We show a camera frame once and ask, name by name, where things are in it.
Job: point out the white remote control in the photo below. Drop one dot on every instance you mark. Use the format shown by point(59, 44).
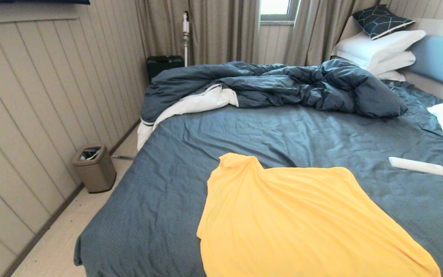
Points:
point(417, 166)

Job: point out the yellow polo shirt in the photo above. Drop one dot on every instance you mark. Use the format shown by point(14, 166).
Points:
point(302, 223)

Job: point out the bed with blue sheet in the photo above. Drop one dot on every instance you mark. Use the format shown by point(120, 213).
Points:
point(283, 130)

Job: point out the dark blue duvet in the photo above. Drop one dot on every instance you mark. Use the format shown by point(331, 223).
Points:
point(283, 82)

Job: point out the dark wall television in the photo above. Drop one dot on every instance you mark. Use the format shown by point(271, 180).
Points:
point(40, 1)

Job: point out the beige window curtain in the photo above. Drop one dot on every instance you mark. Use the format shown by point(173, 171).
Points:
point(221, 30)
point(313, 30)

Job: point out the dark green hard case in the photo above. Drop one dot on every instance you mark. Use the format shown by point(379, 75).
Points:
point(164, 65)

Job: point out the dark patterned cushion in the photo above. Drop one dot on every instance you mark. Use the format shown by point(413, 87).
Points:
point(381, 21)

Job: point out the grey framed window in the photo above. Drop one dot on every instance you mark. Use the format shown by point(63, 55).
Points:
point(277, 7)

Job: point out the white stick vacuum cleaner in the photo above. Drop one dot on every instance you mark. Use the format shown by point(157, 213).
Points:
point(185, 27)

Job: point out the beige trash bin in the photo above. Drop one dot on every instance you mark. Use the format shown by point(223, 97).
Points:
point(96, 175)

